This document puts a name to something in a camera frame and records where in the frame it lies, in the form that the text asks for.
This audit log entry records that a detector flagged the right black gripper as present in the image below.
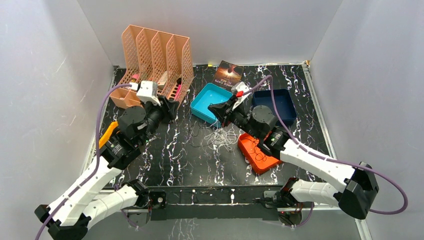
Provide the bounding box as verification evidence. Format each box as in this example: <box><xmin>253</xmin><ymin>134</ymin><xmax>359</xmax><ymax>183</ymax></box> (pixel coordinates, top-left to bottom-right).
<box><xmin>208</xmin><ymin>96</ymin><xmax>261</xmax><ymax>140</ymax></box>

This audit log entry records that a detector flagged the thin cables pile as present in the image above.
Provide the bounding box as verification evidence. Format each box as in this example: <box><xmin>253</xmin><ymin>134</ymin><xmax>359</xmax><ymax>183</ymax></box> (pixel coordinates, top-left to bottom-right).
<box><xmin>188</xmin><ymin>120</ymin><xmax>244</xmax><ymax>152</ymax></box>

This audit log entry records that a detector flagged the black thin cable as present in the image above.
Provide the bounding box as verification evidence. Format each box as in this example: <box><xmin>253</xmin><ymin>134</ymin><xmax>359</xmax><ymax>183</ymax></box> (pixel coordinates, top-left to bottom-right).
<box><xmin>246</xmin><ymin>139</ymin><xmax>269</xmax><ymax>163</ymax></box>

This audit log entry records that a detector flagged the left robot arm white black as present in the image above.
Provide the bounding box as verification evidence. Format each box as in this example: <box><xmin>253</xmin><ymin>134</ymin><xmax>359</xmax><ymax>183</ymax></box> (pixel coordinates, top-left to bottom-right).
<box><xmin>34</xmin><ymin>95</ymin><xmax>180</xmax><ymax>240</ymax></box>

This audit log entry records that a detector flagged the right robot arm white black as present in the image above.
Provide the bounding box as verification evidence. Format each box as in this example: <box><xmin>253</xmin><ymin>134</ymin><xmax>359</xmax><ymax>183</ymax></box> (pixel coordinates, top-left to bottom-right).
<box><xmin>207</xmin><ymin>100</ymin><xmax>379</xmax><ymax>220</ymax></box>

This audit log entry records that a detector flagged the teal square tray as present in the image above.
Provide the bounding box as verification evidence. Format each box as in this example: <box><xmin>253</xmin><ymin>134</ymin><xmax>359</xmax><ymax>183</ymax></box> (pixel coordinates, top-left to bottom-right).
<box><xmin>190</xmin><ymin>83</ymin><xmax>233</xmax><ymax>128</ymax></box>

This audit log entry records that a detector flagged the pink marker in organizer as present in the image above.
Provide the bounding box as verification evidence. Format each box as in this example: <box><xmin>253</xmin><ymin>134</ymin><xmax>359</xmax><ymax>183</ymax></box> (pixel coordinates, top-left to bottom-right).
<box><xmin>174</xmin><ymin>84</ymin><xmax>182</xmax><ymax>101</ymax></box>

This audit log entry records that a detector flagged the white box in organizer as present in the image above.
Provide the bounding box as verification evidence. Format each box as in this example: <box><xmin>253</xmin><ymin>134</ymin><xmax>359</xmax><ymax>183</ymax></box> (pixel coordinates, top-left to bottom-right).
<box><xmin>157</xmin><ymin>71</ymin><xmax>168</xmax><ymax>90</ymax></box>

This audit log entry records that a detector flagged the dark book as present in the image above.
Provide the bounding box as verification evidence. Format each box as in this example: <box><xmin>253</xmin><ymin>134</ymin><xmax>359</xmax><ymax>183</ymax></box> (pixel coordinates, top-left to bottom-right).
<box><xmin>212</xmin><ymin>60</ymin><xmax>244</xmax><ymax>92</ymax></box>

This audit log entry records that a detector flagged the pink plastic file organizer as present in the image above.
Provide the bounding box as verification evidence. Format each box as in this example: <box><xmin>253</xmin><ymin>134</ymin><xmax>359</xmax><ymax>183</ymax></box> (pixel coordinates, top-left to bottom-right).
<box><xmin>119</xmin><ymin>25</ymin><xmax>194</xmax><ymax>103</ymax></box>

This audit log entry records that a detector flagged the orange square tray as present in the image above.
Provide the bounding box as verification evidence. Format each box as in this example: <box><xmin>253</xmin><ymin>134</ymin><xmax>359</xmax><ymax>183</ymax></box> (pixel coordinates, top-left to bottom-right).
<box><xmin>237</xmin><ymin>133</ymin><xmax>283</xmax><ymax>175</ymax></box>

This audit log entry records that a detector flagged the navy blue square tray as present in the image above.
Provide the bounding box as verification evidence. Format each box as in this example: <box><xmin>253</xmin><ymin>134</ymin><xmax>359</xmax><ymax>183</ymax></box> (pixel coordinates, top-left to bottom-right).
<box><xmin>252</xmin><ymin>88</ymin><xmax>297</xmax><ymax>127</ymax></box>

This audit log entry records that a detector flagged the yellow small bin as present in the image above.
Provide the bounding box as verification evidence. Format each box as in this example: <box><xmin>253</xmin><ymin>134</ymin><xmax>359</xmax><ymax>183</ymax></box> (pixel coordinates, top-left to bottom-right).
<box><xmin>98</xmin><ymin>121</ymin><xmax>119</xmax><ymax>149</ymax></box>

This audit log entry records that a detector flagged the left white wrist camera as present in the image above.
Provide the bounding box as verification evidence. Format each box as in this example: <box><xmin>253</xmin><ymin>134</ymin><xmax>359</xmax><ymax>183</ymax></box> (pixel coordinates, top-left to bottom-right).
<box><xmin>136</xmin><ymin>80</ymin><xmax>161</xmax><ymax>106</ymax></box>

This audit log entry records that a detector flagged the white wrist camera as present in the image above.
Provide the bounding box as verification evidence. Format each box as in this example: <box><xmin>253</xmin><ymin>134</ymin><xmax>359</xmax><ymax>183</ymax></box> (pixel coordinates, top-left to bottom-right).
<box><xmin>231</xmin><ymin>81</ymin><xmax>250</xmax><ymax>110</ymax></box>
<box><xmin>136</xmin><ymin>80</ymin><xmax>161</xmax><ymax>106</ymax></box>

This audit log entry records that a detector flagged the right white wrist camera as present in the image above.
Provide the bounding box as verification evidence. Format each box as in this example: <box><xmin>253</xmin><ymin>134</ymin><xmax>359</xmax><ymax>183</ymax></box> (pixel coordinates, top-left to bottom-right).
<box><xmin>231</xmin><ymin>81</ymin><xmax>250</xmax><ymax>110</ymax></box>

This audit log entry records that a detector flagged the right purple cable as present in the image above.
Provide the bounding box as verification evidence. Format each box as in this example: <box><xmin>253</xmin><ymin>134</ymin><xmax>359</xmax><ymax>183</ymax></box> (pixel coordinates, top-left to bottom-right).
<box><xmin>241</xmin><ymin>74</ymin><xmax>409</xmax><ymax>216</ymax></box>

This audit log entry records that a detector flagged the purple cable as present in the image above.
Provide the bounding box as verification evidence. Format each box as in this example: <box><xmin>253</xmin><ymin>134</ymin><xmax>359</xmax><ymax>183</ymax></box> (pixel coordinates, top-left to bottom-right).
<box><xmin>241</xmin><ymin>74</ymin><xmax>409</xmax><ymax>216</ymax></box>
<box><xmin>34</xmin><ymin>82</ymin><xmax>140</xmax><ymax>240</ymax></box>

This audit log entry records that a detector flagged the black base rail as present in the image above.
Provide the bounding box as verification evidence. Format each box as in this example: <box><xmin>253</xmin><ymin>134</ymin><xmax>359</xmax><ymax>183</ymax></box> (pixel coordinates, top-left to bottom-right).
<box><xmin>150</xmin><ymin>185</ymin><xmax>285</xmax><ymax>221</ymax></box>

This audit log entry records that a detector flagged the aluminium frame rail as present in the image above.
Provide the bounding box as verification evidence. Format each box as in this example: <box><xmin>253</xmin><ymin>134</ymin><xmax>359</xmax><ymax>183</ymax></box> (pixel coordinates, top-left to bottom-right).
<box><xmin>301</xmin><ymin>62</ymin><xmax>372</xmax><ymax>240</ymax></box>

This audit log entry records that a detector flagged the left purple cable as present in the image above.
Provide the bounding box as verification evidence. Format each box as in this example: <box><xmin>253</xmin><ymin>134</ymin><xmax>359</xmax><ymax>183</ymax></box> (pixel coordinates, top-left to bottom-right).
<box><xmin>34</xmin><ymin>82</ymin><xmax>140</xmax><ymax>240</ymax></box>

